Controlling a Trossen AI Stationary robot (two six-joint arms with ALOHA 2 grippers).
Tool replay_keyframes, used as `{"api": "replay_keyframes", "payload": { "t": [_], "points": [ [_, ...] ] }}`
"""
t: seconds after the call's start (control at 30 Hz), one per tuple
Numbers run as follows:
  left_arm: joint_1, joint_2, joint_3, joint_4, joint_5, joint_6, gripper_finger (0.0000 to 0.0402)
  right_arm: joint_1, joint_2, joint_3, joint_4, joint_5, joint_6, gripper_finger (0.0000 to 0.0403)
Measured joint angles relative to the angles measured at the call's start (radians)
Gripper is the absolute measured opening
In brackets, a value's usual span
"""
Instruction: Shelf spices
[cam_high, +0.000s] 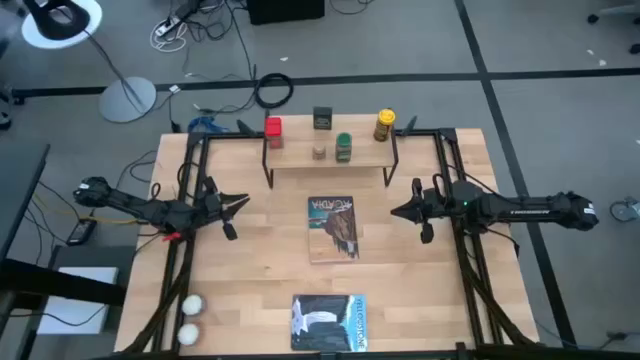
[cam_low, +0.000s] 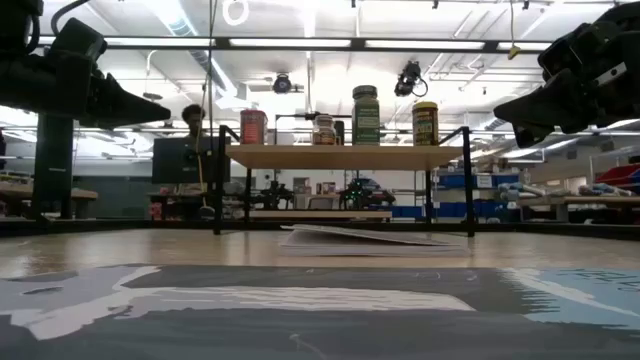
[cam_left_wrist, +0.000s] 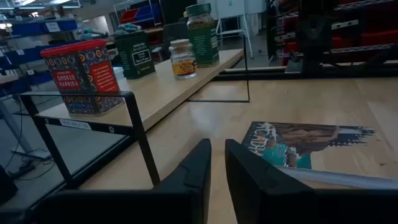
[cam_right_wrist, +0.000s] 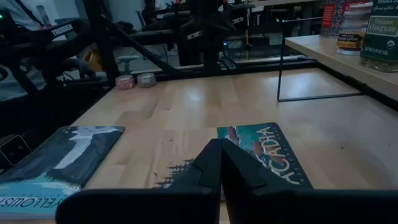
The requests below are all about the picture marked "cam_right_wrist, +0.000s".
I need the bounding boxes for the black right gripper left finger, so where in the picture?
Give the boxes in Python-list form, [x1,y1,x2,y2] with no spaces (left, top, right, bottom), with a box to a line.
[55,138,223,224]

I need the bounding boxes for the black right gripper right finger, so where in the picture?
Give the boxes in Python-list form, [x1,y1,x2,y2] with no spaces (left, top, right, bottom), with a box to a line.
[220,138,398,224]

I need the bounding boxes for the saffron glass jar with cork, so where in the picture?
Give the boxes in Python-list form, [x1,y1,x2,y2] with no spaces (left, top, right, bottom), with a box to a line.
[336,1,374,56]

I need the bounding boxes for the red smoked paprika tin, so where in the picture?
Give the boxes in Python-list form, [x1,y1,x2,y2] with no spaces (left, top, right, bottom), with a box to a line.
[320,0,346,39]

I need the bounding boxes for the dark green oregano tin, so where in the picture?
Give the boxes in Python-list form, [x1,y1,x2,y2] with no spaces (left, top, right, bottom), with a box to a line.
[359,0,398,73]

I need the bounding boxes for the Acadia picture book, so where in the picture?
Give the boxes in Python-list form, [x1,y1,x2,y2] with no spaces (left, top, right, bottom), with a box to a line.
[152,122,314,190]

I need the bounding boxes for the Yellowstone picture book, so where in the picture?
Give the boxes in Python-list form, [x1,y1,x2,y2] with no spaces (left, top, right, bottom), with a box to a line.
[0,125,126,220]

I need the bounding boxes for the small round candle tin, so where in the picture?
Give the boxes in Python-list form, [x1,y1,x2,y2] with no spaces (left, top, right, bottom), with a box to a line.
[114,75,136,91]
[137,72,157,89]

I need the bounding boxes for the yellow container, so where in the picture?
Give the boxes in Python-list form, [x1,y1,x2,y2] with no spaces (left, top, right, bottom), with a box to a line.
[83,50,103,73]

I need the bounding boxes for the black aluminium table frame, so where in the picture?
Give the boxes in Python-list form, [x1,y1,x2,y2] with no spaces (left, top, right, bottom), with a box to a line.
[58,0,398,111]

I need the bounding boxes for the black camera box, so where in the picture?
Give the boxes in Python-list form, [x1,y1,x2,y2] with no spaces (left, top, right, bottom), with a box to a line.
[0,134,32,170]

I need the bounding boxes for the wooden shelf with black frame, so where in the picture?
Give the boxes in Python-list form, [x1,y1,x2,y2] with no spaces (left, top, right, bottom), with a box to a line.
[275,17,398,112]

